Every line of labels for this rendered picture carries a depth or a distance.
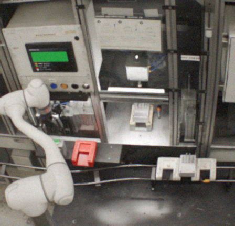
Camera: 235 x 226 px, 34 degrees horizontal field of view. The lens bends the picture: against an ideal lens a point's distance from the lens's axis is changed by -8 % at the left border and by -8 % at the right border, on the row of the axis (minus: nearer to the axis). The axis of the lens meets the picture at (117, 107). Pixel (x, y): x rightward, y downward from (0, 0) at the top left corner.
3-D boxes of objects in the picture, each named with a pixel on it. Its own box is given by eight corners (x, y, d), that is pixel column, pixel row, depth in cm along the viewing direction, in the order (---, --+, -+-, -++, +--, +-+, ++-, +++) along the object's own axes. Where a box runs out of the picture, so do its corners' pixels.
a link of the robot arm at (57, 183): (65, 158, 175) (37, 166, 173) (75, 192, 163) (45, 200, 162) (71, 173, 185) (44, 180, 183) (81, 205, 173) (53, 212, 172)
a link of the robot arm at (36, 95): (49, 92, 217) (27, 98, 216) (43, 72, 206) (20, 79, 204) (52, 106, 210) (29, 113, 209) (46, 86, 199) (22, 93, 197)
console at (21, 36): (21, 94, 222) (-1, 32, 188) (35, 59, 240) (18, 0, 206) (93, 96, 215) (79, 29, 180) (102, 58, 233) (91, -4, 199)
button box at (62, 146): (54, 156, 248) (49, 145, 239) (56, 146, 253) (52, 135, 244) (65, 158, 247) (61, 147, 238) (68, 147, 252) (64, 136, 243)
